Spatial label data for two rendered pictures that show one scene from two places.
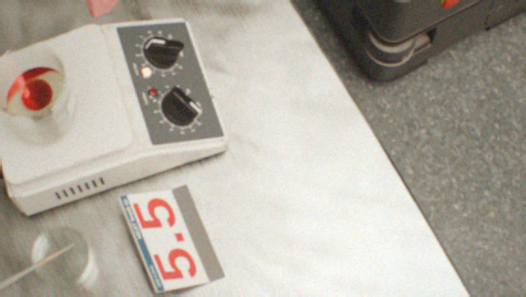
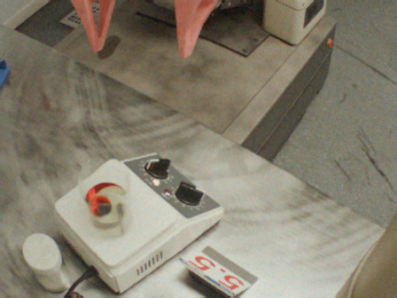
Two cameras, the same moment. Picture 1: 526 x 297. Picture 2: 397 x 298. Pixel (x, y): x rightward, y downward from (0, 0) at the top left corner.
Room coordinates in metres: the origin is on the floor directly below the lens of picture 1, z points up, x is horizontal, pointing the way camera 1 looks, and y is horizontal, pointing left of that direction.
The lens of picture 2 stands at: (-0.03, 0.28, 1.41)
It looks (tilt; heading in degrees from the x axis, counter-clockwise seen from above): 51 degrees down; 330
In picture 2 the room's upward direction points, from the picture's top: 4 degrees clockwise
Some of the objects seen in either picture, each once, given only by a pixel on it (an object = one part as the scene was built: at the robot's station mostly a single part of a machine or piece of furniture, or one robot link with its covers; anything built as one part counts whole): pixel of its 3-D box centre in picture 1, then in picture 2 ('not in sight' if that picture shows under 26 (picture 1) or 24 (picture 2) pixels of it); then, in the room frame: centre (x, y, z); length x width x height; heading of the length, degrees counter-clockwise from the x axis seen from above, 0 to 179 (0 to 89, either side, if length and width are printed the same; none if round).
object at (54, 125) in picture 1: (34, 99); (105, 203); (0.33, 0.19, 0.88); 0.07 x 0.06 x 0.08; 124
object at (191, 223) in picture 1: (171, 237); (220, 270); (0.24, 0.08, 0.77); 0.09 x 0.06 x 0.04; 22
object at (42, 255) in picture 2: not in sight; (46, 264); (0.32, 0.30, 0.79); 0.06 x 0.06 x 0.08
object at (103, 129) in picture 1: (54, 103); (111, 213); (0.34, 0.18, 0.83); 0.12 x 0.12 x 0.01; 18
